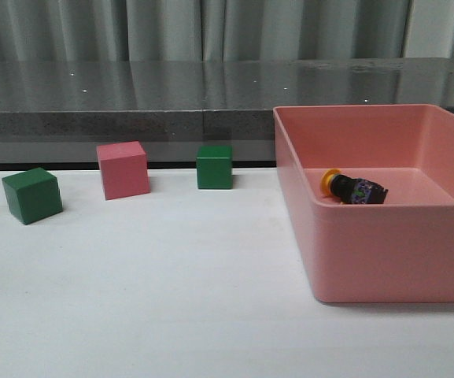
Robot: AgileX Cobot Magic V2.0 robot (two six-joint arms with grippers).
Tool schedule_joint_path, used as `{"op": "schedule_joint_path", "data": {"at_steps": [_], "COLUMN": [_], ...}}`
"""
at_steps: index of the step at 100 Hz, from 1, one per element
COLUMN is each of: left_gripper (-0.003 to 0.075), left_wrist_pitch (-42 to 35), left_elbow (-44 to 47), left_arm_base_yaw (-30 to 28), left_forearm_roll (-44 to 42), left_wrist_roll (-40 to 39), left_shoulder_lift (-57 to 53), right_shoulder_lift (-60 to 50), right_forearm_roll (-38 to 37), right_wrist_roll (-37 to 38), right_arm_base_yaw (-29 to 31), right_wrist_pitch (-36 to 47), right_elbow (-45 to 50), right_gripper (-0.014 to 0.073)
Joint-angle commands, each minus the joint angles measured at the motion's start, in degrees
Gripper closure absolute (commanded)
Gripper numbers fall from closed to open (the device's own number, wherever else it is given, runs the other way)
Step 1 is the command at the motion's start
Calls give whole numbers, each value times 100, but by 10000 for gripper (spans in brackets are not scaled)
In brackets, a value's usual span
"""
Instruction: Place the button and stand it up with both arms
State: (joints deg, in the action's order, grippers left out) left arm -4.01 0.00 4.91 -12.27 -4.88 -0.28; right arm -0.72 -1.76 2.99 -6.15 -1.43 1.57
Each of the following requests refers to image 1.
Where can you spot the pink plastic bin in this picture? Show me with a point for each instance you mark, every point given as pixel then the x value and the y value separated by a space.
pixel 398 251

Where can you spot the dark grey stone counter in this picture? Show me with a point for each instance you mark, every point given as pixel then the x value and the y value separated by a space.
pixel 54 114

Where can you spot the green cube left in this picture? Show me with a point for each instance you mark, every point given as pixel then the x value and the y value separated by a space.
pixel 32 195

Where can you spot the grey curtain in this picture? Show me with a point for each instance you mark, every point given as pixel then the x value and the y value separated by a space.
pixel 224 30

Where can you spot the pink cube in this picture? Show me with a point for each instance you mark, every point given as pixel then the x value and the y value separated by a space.
pixel 124 170

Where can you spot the green cube centre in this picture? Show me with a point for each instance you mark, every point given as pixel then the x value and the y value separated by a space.
pixel 214 167

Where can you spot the yellow push button switch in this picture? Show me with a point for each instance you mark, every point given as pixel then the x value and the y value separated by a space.
pixel 352 191

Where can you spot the green cube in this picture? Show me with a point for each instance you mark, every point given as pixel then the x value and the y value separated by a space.
pixel 214 167
pixel 32 195

